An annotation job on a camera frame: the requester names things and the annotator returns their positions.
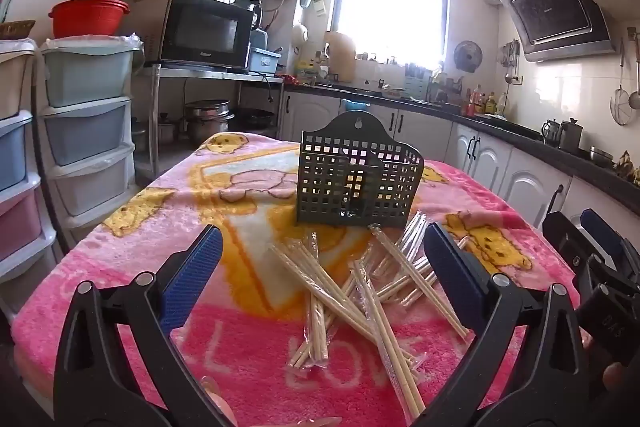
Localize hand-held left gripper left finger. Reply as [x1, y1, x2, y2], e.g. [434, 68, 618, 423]
[52, 225, 224, 427]

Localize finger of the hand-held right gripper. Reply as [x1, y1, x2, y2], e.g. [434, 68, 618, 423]
[542, 211, 591, 280]
[581, 208, 640, 293]

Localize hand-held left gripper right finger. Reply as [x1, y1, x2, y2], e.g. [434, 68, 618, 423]
[415, 222, 608, 427]

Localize pile of chopsticks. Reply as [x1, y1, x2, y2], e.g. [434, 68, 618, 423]
[269, 212, 473, 419]

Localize dark perforated chopstick holder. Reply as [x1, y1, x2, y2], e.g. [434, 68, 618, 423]
[296, 110, 425, 229]

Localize person's right hand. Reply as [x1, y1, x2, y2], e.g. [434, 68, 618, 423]
[602, 361, 640, 408]

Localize person's left hand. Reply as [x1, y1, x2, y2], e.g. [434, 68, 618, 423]
[199, 376, 238, 427]

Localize steel bowl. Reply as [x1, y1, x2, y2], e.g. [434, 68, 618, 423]
[589, 146, 615, 168]

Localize white kitchen base cabinets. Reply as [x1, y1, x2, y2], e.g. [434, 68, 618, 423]
[278, 84, 640, 238]

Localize steel kettle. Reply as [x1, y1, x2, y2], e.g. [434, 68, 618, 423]
[541, 117, 584, 152]

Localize pink printed blanket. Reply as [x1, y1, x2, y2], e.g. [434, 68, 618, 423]
[11, 132, 583, 427]

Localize small steel pot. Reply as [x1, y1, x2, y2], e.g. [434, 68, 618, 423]
[156, 111, 177, 144]

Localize row of condiment bottles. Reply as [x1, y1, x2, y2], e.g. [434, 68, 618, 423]
[464, 83, 507, 118]

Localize stacked steel pots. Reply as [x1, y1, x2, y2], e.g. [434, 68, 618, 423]
[181, 99, 236, 146]

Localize black wok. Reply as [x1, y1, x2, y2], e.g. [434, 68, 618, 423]
[231, 107, 277, 131]

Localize pale blue drawer unit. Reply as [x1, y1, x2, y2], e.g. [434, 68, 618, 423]
[39, 34, 142, 253]

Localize knife holder rack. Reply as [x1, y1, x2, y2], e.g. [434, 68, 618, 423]
[404, 63, 432, 101]

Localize metal shelf rack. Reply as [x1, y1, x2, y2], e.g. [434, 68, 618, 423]
[131, 63, 286, 180]

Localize multicolour drawer unit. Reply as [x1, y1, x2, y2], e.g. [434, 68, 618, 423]
[0, 38, 58, 290]

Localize black range hood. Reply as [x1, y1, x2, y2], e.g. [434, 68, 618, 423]
[491, 0, 617, 62]

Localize blue dish bin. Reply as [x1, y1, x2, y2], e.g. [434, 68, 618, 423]
[248, 46, 284, 76]

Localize pale cutting board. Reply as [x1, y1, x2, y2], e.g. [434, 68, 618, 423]
[323, 32, 357, 81]

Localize black microwave oven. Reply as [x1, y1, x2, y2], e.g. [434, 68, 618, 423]
[156, 0, 256, 74]

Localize red plastic basin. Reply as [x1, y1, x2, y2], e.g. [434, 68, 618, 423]
[48, 0, 131, 39]

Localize wicker basket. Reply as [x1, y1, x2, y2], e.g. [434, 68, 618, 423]
[0, 20, 37, 40]

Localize small wall fan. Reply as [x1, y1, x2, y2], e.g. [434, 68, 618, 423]
[453, 40, 484, 74]

